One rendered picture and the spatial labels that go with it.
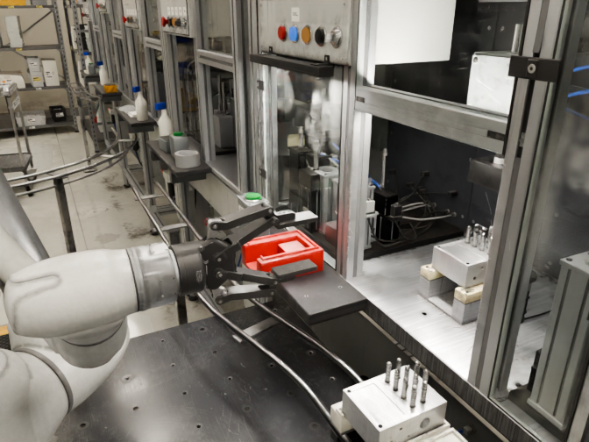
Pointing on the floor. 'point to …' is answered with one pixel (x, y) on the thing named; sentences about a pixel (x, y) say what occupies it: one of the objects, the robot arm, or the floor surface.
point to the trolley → (17, 163)
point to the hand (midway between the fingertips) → (299, 244)
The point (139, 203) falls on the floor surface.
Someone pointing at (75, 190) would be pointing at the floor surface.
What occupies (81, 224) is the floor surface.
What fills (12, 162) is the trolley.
